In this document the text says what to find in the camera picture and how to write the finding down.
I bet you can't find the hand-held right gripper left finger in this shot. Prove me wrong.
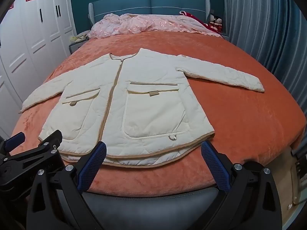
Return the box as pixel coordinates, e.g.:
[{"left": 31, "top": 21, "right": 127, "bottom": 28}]
[{"left": 26, "top": 141, "right": 107, "bottom": 230}]

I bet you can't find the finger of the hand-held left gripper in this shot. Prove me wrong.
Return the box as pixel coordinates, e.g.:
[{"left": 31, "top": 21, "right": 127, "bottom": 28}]
[
  {"left": 23, "top": 129, "right": 63, "bottom": 160},
  {"left": 0, "top": 132, "right": 26, "bottom": 157}
]

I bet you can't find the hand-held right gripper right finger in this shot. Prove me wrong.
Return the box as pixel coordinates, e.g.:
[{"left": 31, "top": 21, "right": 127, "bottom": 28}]
[{"left": 201, "top": 140, "right": 284, "bottom": 230}]

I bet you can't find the cream quilted jacket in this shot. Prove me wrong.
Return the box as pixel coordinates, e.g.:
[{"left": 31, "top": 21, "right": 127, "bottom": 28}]
[{"left": 19, "top": 48, "right": 265, "bottom": 167}]

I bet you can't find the orange plush blanket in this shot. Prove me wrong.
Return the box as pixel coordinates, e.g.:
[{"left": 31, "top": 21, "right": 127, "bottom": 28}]
[{"left": 10, "top": 30, "right": 306, "bottom": 198}]

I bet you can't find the dark nightstand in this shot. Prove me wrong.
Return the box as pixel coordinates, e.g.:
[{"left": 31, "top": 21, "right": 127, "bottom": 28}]
[{"left": 69, "top": 30, "right": 91, "bottom": 54}]

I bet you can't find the white wardrobe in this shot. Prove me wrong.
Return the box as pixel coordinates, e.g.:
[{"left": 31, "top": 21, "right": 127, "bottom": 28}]
[{"left": 0, "top": 0, "right": 77, "bottom": 135}]

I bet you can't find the cream cloth bundle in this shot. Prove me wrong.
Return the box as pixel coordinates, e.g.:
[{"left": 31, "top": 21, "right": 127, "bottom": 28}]
[{"left": 71, "top": 34, "right": 89, "bottom": 43}]

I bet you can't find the grey-blue curtain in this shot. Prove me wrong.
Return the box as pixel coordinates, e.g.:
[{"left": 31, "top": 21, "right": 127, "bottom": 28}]
[{"left": 223, "top": 0, "right": 307, "bottom": 115}]

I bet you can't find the pair of dolls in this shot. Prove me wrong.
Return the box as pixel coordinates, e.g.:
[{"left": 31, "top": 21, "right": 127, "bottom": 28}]
[{"left": 208, "top": 14, "right": 223, "bottom": 29}]

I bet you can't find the pink floral quilt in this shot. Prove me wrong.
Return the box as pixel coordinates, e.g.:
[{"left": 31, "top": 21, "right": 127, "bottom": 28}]
[{"left": 87, "top": 13, "right": 223, "bottom": 39}]

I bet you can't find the red cloth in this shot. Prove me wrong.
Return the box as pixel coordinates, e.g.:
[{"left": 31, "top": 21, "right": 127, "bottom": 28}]
[{"left": 180, "top": 11, "right": 224, "bottom": 33}]

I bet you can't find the blue padded headboard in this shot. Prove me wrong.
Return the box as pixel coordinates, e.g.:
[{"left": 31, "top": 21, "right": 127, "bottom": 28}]
[{"left": 88, "top": 0, "right": 211, "bottom": 27}]

